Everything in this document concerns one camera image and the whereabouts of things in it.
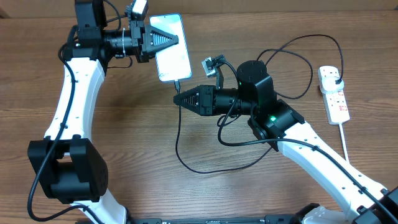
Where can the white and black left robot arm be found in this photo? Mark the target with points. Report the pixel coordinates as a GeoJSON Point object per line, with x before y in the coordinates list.
{"type": "Point", "coordinates": [67, 165]}

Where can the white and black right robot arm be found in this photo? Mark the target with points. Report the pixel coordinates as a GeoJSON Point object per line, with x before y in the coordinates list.
{"type": "Point", "coordinates": [273, 121]}

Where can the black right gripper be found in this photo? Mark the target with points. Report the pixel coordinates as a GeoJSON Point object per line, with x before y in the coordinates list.
{"type": "Point", "coordinates": [207, 101]}

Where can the black smartphone with blue screen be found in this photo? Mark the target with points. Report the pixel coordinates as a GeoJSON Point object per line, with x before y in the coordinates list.
{"type": "Point", "coordinates": [173, 63]}

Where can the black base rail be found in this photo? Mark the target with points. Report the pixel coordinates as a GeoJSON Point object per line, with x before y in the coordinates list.
{"type": "Point", "coordinates": [268, 219]}

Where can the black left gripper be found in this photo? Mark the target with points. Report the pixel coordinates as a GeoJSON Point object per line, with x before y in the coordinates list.
{"type": "Point", "coordinates": [148, 34]}

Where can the white charger plug adapter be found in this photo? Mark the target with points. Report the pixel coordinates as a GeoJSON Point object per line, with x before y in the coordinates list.
{"type": "Point", "coordinates": [329, 85]}

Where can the white power strip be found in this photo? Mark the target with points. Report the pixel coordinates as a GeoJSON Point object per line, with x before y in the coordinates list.
{"type": "Point", "coordinates": [335, 103]}

